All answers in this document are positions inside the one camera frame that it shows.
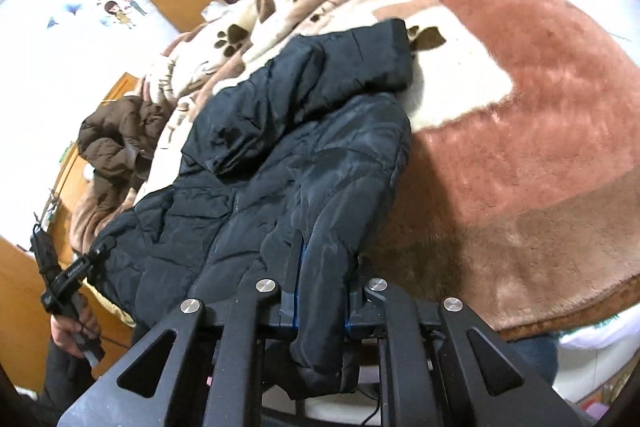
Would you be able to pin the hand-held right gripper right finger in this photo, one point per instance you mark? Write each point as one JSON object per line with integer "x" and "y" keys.
{"x": 357, "y": 297}

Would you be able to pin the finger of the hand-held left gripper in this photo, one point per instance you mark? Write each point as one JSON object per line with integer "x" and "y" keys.
{"x": 101, "y": 251}

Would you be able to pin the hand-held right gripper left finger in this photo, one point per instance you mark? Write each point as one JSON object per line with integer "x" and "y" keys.
{"x": 290, "y": 287}

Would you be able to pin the black puffer jacket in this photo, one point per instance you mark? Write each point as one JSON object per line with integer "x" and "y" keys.
{"x": 280, "y": 157}

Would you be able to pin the person's left forearm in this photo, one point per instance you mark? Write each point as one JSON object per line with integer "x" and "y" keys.
{"x": 65, "y": 377}

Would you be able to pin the person's left hand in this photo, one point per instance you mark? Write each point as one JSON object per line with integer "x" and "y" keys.
{"x": 62, "y": 334}

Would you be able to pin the wooden bedside cabinet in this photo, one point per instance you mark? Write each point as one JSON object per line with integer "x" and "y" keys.
{"x": 20, "y": 307}

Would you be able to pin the grey bed mattress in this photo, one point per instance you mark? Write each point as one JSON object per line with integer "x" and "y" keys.
{"x": 340, "y": 412}

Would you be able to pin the brown puffer jacket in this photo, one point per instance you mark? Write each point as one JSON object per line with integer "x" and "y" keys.
{"x": 115, "y": 132}

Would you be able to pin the paw print plush blanket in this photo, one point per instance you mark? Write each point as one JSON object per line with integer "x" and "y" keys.
{"x": 525, "y": 157}

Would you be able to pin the white cloth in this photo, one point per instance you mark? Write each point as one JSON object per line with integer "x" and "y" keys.
{"x": 600, "y": 332}

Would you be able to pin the white plastic bag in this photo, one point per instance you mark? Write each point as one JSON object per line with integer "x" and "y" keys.
{"x": 214, "y": 9}

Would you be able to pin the wooden storage box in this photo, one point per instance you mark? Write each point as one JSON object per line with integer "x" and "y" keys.
{"x": 610, "y": 387}

